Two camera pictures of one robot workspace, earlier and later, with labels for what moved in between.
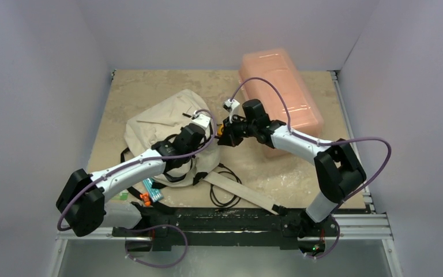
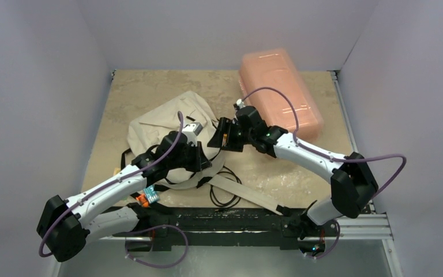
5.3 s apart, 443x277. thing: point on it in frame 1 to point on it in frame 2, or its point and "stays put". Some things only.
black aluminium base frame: x=158 y=229 stays put
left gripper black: x=194 y=149 to x=201 y=161
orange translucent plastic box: x=306 y=116 stays put
